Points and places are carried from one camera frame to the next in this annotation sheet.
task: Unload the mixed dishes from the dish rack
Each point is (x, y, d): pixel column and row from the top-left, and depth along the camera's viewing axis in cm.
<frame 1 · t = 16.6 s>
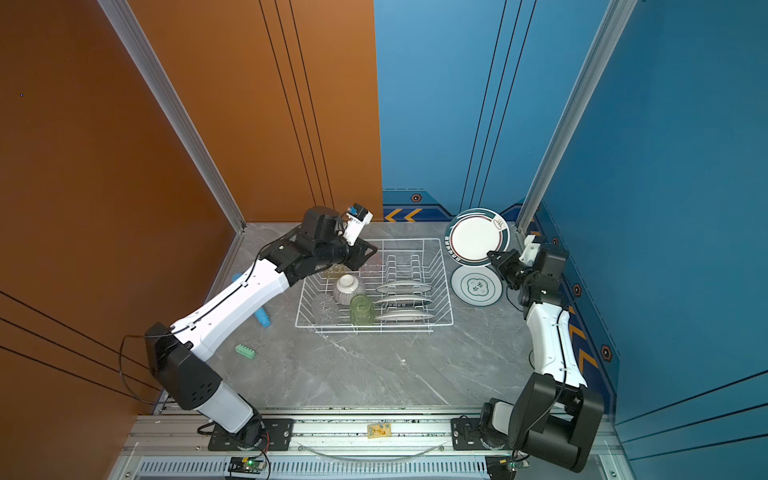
left hand: (373, 243, 77), fingers open
right hand: (484, 252, 81), fingers closed
green rimmed plate: (476, 286, 104), on the table
green rimmed plate 2: (472, 233, 86), point 25 cm above the table

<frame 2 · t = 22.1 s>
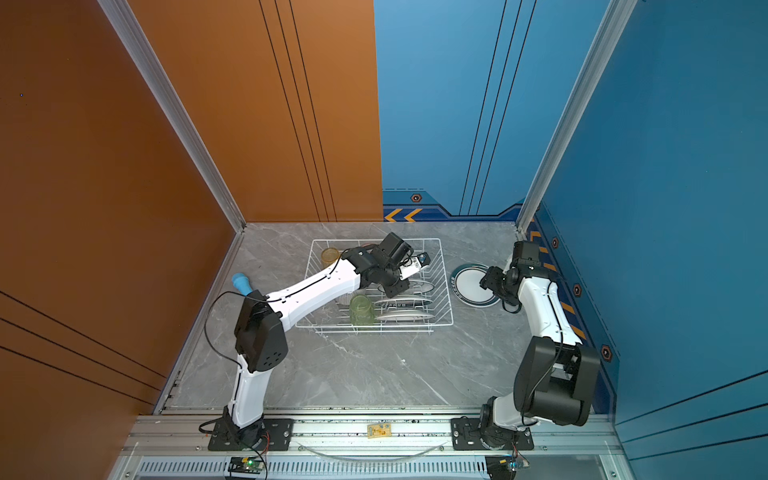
left hand: (404, 275, 87), fingers open
right hand: (488, 284, 88), fingers open
green rimmed plate 2: (466, 286, 106), on the table
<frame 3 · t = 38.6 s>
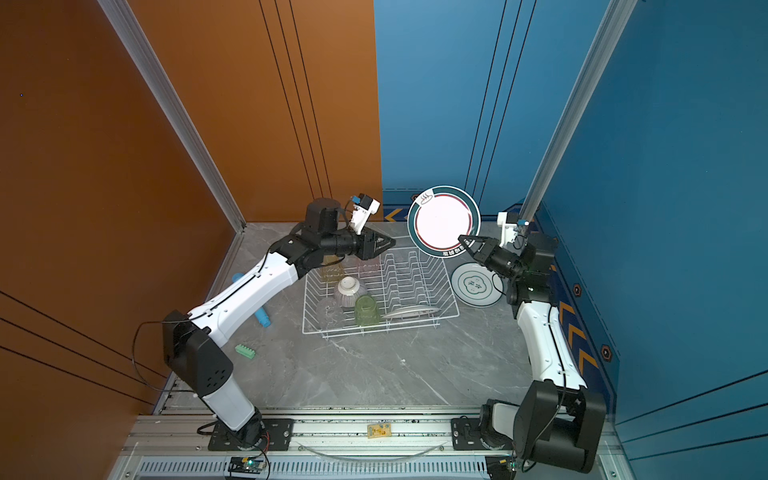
left hand: (392, 238, 74), fingers open
right hand: (456, 241, 74), fingers closed
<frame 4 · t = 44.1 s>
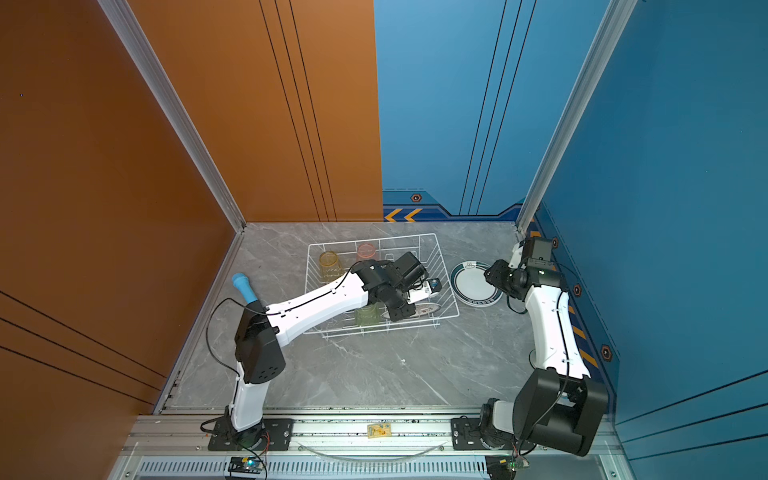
left hand: (409, 301, 82), fingers open
right hand: (489, 274, 83), fingers open
green rimmed plate 3: (470, 287, 102), point 2 cm above the table
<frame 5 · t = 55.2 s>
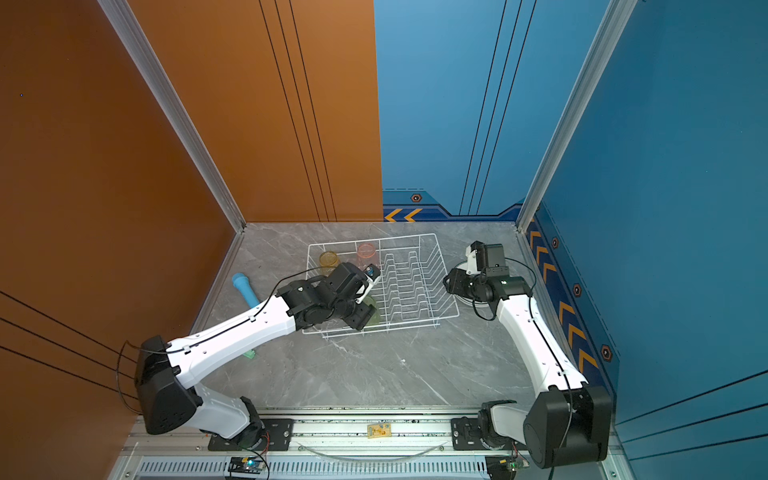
left hand: (365, 302, 78), fingers open
right hand: (450, 281, 83), fingers open
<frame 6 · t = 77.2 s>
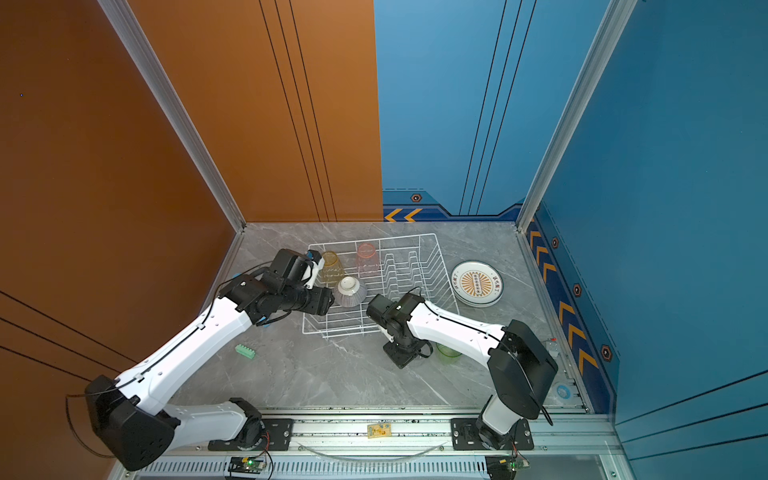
left hand: (323, 294, 78), fingers open
right hand: (402, 359, 80), fingers closed
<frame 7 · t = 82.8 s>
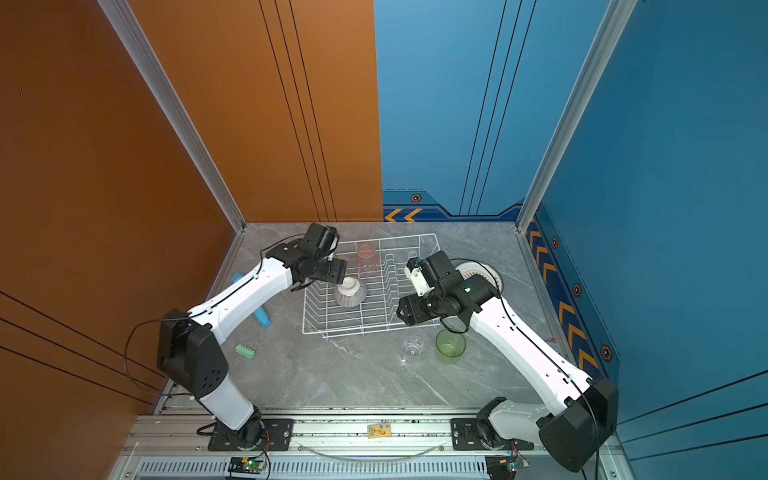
left hand: (334, 267, 87), fingers open
right hand: (407, 308, 75), fingers open
clear glass cup: (414, 348, 89), on the table
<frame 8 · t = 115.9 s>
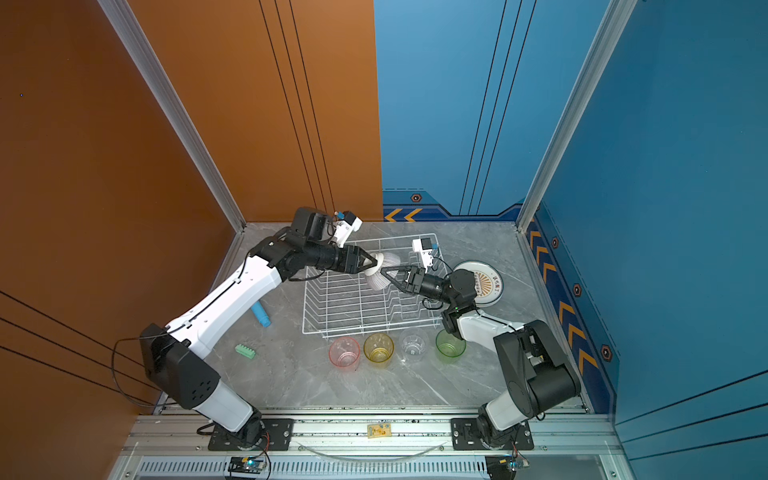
left hand: (371, 259, 75), fingers open
right hand: (381, 279, 72), fingers open
pink glass cup: (344, 352, 89), on the table
yellow glass cup: (378, 348, 89), on the table
